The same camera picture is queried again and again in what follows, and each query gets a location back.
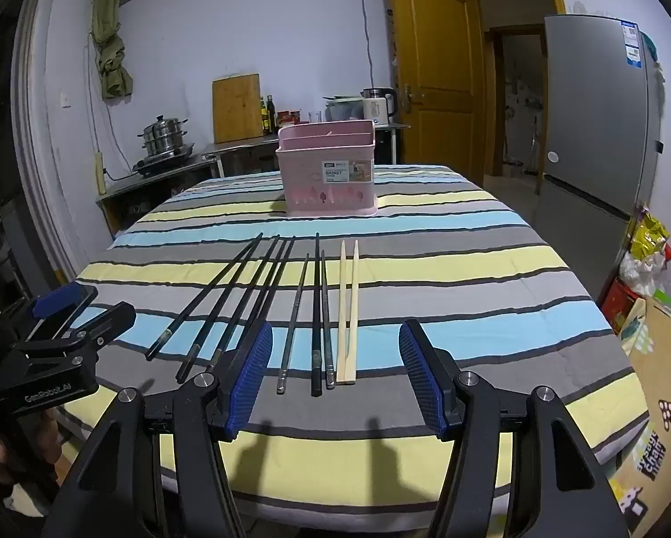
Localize white electric kettle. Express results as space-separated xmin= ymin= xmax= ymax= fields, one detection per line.
xmin=362 ymin=87 xmax=399 ymax=125

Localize chopsticks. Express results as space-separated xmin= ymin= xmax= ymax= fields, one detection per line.
xmin=320 ymin=250 xmax=336 ymax=390

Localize mop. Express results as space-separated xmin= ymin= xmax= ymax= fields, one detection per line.
xmin=526 ymin=115 xmax=541 ymax=176

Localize wall poster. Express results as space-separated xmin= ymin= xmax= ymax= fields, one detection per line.
xmin=381 ymin=0 xmax=396 ymax=86

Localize grey refrigerator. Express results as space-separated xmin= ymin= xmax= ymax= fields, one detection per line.
xmin=534 ymin=14 xmax=666 ymax=315

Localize green hanging cloth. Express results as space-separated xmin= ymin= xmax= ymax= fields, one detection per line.
xmin=91 ymin=0 xmax=135 ymax=100

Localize black chopstick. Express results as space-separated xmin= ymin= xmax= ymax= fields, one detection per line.
xmin=146 ymin=232 xmax=265 ymax=362
xmin=175 ymin=234 xmax=282 ymax=381
xmin=206 ymin=239 xmax=289 ymax=373
xmin=231 ymin=236 xmax=297 ymax=356
xmin=311 ymin=232 xmax=321 ymax=398

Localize white plastic bag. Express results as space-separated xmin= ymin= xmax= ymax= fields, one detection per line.
xmin=619 ymin=252 xmax=668 ymax=295

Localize steel stove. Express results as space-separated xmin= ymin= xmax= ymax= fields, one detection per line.
xmin=132 ymin=143 xmax=197 ymax=176

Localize striped tablecloth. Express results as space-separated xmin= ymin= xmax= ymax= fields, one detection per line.
xmin=69 ymin=164 xmax=650 ymax=519

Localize printed cardboard box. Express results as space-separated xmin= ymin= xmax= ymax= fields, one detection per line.
xmin=605 ymin=297 xmax=671 ymax=538

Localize steel steamer pot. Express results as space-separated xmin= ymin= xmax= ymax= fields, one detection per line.
xmin=137 ymin=114 xmax=189 ymax=158

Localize yellow wooden door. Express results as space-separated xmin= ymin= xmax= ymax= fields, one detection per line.
xmin=386 ymin=0 xmax=482 ymax=183

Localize steel stove shelf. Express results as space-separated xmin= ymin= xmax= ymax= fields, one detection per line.
xmin=96 ymin=151 xmax=224 ymax=236

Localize white doorway frame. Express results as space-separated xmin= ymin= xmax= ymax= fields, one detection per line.
xmin=10 ymin=0 xmax=92 ymax=292

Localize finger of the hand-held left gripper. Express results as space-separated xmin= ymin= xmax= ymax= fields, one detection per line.
xmin=29 ymin=282 xmax=100 ymax=333
xmin=13 ymin=301 xmax=138 ymax=360

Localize wooden cutting board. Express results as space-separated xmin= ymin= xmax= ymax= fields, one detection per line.
xmin=212 ymin=73 xmax=265 ymax=144

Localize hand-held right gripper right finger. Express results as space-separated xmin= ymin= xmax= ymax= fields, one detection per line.
xmin=398 ymin=318 xmax=631 ymax=538

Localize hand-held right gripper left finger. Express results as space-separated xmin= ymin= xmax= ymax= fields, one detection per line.
xmin=41 ymin=322 xmax=275 ymax=538

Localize pink plastic basket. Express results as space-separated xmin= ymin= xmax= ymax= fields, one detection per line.
xmin=275 ymin=120 xmax=379 ymax=217

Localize wall cable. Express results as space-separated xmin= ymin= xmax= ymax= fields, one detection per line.
xmin=359 ymin=0 xmax=377 ymax=91

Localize red box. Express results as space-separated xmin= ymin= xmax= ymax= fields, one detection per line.
xmin=601 ymin=277 xmax=646 ymax=335

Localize clear plastic container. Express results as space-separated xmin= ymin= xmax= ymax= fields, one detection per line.
xmin=323 ymin=95 xmax=366 ymax=123

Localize grey metal-tipped chopstick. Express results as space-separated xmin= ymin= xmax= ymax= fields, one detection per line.
xmin=276 ymin=252 xmax=310 ymax=395

